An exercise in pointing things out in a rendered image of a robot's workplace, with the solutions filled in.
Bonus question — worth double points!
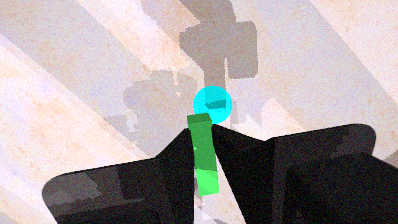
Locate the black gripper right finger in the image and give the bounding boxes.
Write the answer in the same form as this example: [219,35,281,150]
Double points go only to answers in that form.
[211,124,376,224]

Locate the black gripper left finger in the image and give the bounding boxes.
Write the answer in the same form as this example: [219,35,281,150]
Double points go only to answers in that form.
[42,128,194,224]

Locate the cyan circle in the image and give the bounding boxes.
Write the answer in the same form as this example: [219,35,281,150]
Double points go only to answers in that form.
[193,86,232,124]

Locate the green rectangular post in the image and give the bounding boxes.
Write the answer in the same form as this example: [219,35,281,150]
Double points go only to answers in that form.
[187,112,219,196]

